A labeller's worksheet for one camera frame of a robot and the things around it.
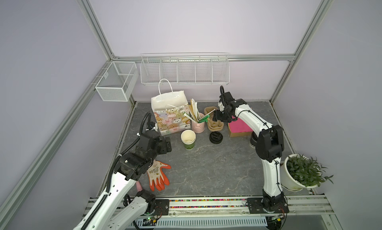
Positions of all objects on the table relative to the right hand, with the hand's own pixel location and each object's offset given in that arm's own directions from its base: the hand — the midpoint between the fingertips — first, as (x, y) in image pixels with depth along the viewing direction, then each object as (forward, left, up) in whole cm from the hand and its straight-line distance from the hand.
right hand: (217, 118), depth 96 cm
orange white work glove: (-36, +35, -9) cm, 51 cm away
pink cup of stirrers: (+1, +12, -3) cm, 13 cm away
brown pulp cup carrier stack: (-1, +2, -8) cm, 8 cm away
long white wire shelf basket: (+30, +21, +17) cm, 40 cm away
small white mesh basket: (+21, +67, +13) cm, 71 cm away
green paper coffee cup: (-12, +18, -4) cm, 22 cm away
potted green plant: (-37, -34, +5) cm, 50 cm away
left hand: (-24, +30, +12) cm, 40 cm away
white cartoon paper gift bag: (-5, +28, +16) cm, 33 cm away
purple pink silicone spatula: (-39, +45, -9) cm, 60 cm away
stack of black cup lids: (-8, 0, -11) cm, 14 cm away
